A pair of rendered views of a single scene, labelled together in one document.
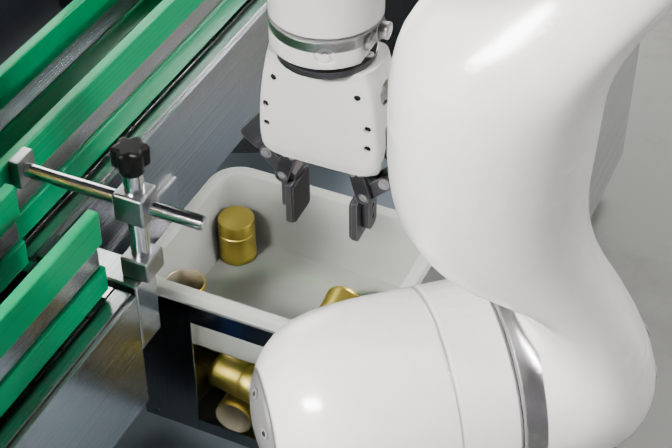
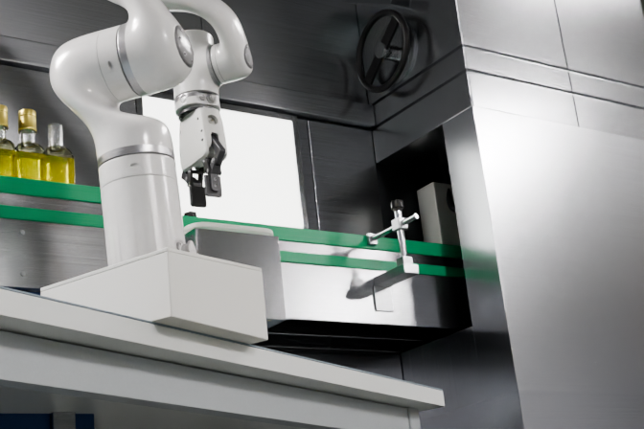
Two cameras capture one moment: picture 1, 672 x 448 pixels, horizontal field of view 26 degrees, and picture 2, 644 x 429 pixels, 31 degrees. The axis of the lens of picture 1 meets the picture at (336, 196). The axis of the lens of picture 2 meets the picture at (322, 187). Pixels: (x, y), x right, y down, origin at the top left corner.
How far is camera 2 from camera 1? 202 cm
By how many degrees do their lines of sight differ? 66
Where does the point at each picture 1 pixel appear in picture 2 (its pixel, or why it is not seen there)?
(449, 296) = not seen: hidden behind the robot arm
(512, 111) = not seen: outside the picture
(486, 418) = (105, 34)
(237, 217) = not seen: hidden behind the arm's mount
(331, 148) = (194, 148)
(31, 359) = (58, 213)
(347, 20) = (190, 83)
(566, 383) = (131, 20)
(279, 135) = (183, 158)
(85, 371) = (82, 233)
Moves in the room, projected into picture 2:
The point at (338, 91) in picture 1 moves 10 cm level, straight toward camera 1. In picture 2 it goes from (193, 119) to (158, 102)
